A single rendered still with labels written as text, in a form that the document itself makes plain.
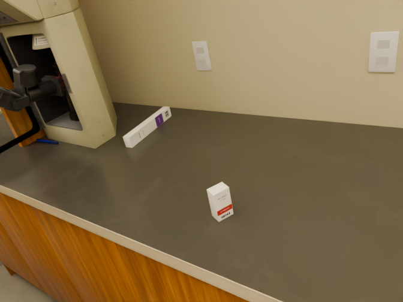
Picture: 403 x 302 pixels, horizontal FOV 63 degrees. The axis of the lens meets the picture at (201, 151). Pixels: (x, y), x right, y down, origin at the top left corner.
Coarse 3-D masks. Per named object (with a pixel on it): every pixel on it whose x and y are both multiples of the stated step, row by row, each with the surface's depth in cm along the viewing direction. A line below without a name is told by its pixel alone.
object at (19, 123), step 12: (0, 60) 121; (0, 72) 121; (0, 84) 122; (12, 84) 126; (0, 108) 123; (24, 108) 131; (0, 120) 123; (12, 120) 127; (24, 120) 131; (0, 132) 124; (12, 132) 128; (24, 132) 132; (0, 144) 124
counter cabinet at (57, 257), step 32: (0, 192) 128; (0, 224) 154; (32, 224) 125; (64, 224) 106; (0, 256) 195; (32, 256) 151; (64, 256) 124; (96, 256) 105; (128, 256) 91; (64, 288) 149; (96, 288) 122; (128, 288) 103; (160, 288) 90; (192, 288) 79
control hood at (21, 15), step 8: (0, 0) 93; (8, 0) 93; (16, 0) 94; (24, 0) 96; (32, 0) 98; (0, 8) 98; (8, 8) 97; (16, 8) 95; (24, 8) 97; (32, 8) 98; (16, 16) 101; (24, 16) 99; (32, 16) 99; (40, 16) 101; (8, 24) 109
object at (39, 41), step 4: (32, 36) 116; (36, 36) 114; (40, 36) 113; (44, 36) 113; (32, 40) 116; (36, 40) 114; (40, 40) 113; (44, 40) 113; (32, 44) 117; (36, 44) 114; (40, 44) 113; (44, 44) 113; (48, 44) 113; (32, 48) 117; (36, 48) 115; (40, 48) 114; (44, 48) 113
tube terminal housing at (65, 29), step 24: (48, 0) 102; (72, 0) 113; (24, 24) 109; (48, 24) 103; (72, 24) 110; (72, 48) 111; (72, 72) 112; (96, 72) 124; (72, 96) 115; (96, 96) 122; (96, 120) 123; (96, 144) 125
